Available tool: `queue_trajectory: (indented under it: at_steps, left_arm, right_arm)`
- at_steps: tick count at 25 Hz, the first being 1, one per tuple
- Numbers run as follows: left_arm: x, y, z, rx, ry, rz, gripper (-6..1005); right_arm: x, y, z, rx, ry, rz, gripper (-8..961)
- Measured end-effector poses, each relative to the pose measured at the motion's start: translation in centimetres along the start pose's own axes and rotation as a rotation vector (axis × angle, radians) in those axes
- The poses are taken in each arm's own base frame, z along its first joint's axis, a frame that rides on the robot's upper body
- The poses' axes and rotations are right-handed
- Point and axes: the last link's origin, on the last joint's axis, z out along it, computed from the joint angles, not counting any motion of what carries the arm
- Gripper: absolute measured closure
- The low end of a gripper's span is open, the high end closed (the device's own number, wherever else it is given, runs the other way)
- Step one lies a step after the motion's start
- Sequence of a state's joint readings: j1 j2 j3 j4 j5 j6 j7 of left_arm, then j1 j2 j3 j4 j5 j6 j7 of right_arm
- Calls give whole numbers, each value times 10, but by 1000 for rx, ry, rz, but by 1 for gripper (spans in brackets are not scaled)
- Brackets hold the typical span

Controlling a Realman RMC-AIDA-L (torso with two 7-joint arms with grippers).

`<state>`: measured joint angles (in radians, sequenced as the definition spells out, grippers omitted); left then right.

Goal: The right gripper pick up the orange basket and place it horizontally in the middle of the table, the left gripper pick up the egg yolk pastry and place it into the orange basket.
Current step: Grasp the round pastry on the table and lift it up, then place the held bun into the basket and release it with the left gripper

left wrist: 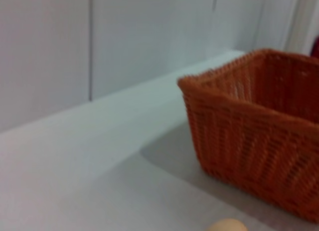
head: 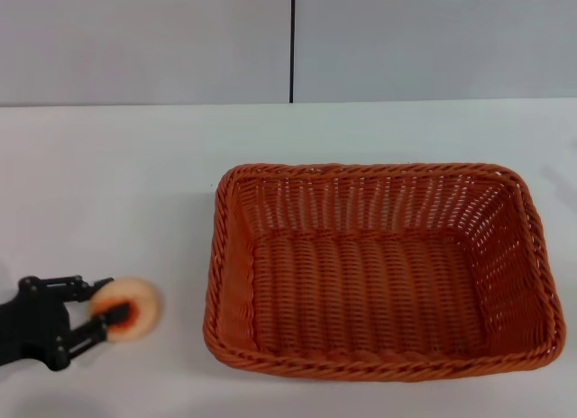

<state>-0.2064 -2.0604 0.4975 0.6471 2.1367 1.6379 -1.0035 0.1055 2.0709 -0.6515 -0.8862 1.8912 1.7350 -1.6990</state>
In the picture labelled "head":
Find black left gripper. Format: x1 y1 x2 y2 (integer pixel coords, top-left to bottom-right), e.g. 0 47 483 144
0 274 134 373

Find round bun with orange centre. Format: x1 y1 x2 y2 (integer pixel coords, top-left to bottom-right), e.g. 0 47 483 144
88 276 162 345

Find orange woven wicker basket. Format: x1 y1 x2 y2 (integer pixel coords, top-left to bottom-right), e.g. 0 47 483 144
201 162 567 383

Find black vertical wall strip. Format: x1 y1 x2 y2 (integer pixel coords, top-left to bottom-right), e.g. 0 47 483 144
288 0 298 105

